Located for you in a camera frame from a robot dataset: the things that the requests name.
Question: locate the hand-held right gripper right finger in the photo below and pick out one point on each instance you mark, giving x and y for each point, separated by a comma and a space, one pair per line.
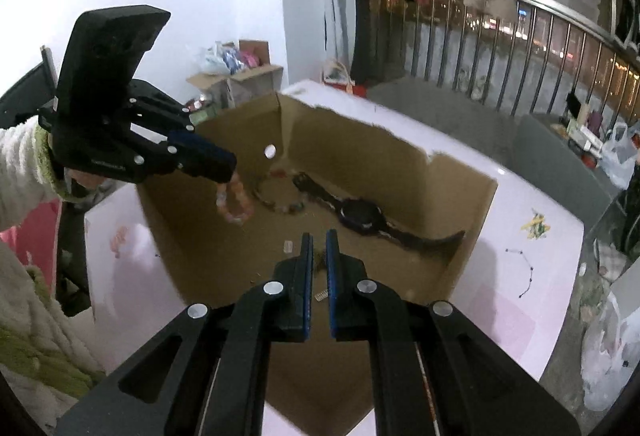
332, 286

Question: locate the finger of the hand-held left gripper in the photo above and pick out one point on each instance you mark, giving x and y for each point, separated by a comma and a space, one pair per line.
200, 143
205, 165

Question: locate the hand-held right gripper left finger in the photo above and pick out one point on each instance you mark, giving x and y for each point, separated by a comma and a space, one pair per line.
306, 286

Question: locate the brown cardboard box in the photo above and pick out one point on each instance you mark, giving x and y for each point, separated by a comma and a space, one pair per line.
235, 261

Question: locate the person's left forearm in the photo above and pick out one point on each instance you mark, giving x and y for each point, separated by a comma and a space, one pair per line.
20, 165

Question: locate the person's left hand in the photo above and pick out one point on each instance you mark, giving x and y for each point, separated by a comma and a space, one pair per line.
87, 186

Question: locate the small silver comb clip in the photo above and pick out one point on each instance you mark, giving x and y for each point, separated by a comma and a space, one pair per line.
320, 296

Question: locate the small cardboard shelf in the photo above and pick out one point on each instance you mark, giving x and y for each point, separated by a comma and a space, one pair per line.
240, 85

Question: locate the black wrist watch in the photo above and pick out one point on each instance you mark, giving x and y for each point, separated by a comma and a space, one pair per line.
360, 216

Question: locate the pink cloth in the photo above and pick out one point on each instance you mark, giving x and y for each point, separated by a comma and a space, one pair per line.
40, 236

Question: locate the red and white bag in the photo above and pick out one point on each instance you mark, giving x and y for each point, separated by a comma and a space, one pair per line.
342, 80

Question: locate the pink printed tablecloth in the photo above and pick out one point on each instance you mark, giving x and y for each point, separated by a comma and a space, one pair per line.
500, 296

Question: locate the fluffy white green robe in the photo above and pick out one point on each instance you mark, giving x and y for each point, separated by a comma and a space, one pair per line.
35, 341

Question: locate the white shoes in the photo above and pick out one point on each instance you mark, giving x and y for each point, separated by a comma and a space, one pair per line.
472, 85

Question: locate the large white plastic bag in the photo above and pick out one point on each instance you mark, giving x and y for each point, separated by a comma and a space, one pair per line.
607, 356

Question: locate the metal balcony railing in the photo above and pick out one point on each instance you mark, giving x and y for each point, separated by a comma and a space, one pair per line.
550, 55

